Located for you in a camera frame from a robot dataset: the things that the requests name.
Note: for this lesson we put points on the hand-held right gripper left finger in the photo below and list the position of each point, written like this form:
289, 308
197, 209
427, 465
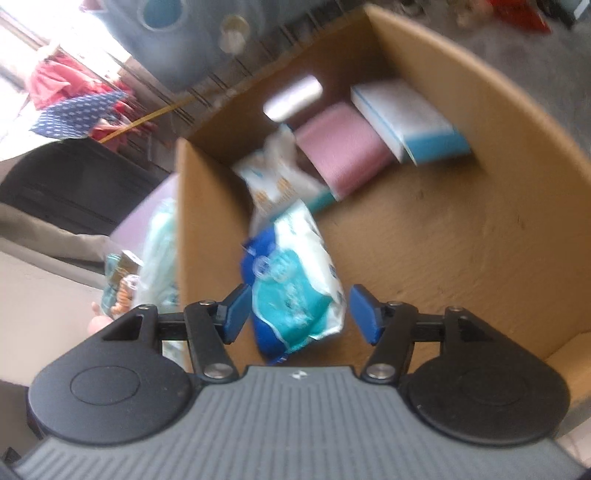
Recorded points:
236, 314

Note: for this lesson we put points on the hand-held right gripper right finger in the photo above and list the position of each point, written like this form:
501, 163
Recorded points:
364, 316

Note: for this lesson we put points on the blue wet wipes pack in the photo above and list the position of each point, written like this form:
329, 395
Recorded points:
295, 295

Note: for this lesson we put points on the white plastic bag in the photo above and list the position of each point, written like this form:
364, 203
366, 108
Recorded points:
159, 244

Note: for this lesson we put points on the small orange doll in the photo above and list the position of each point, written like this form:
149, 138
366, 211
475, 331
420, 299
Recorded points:
125, 297

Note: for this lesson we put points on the cardboard box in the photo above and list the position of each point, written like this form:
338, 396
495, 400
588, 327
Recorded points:
438, 221

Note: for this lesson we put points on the pink plush toy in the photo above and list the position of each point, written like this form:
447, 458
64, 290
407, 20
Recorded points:
99, 323

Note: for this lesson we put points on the white cotton swab bag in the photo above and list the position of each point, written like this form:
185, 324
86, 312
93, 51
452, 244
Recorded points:
272, 180

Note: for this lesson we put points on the pink towel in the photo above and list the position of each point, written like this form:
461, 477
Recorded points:
346, 147

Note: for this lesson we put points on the blue and white box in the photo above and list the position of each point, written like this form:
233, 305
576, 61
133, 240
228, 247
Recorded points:
401, 115

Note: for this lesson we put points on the small gold box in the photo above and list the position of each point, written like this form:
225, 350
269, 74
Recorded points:
129, 263

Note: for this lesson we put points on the dark cabinet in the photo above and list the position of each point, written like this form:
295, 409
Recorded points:
69, 194

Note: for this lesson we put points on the yellow pole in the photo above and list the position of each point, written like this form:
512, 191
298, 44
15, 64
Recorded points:
138, 122

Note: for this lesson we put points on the metal railing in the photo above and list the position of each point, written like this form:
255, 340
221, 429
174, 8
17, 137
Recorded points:
152, 92

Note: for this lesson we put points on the blue star print cloth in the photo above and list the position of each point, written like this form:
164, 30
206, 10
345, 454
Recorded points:
69, 117

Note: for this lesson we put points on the blue circle print blanket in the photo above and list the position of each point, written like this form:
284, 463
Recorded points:
184, 46

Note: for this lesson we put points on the red hanging cloth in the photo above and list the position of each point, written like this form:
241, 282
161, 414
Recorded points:
51, 76

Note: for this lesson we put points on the red crate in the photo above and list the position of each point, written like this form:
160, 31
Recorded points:
521, 14

